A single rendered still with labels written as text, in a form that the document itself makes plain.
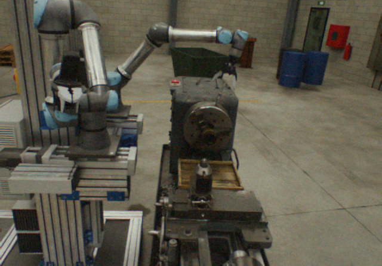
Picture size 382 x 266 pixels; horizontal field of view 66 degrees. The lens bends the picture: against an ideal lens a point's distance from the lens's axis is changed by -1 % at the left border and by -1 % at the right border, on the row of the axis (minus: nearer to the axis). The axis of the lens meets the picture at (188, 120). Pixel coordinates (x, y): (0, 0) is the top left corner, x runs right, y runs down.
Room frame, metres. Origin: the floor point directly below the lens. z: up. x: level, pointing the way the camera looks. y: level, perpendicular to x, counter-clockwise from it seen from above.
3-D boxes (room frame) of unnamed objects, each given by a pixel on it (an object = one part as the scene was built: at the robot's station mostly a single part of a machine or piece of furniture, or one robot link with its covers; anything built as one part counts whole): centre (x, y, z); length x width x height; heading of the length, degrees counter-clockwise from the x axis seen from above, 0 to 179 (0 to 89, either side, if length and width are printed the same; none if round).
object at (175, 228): (1.11, -0.16, 0.90); 0.47 x 0.30 x 0.06; 93
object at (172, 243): (0.97, 0.03, 0.84); 0.04 x 0.04 x 0.10; 3
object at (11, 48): (8.27, 4.95, 0.22); 1.25 x 0.86 x 0.44; 17
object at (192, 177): (1.19, -0.08, 0.99); 0.20 x 0.10 x 0.05; 3
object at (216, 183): (1.51, -0.14, 0.89); 0.36 x 0.30 x 0.04; 93
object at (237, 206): (1.16, -0.14, 0.95); 0.43 x 0.17 x 0.05; 93
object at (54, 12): (1.21, 0.56, 1.54); 0.15 x 0.12 x 0.55; 117
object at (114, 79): (1.77, 0.50, 1.33); 0.13 x 0.12 x 0.14; 177
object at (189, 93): (2.19, -0.08, 1.06); 0.59 x 0.48 x 0.39; 3
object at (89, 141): (1.27, 0.44, 1.21); 0.15 x 0.15 x 0.10
